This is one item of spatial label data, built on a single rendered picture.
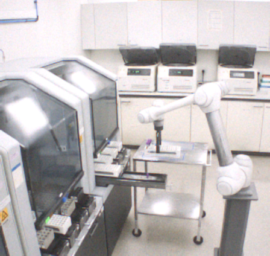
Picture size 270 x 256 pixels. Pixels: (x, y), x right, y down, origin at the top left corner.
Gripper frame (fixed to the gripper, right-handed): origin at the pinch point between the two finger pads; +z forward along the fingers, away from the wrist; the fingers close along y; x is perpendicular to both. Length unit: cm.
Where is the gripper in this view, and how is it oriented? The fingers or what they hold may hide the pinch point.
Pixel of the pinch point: (158, 148)
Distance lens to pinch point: 263.9
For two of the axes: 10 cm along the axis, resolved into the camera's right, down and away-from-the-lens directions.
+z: 0.3, 9.5, 3.1
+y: 2.0, -3.1, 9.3
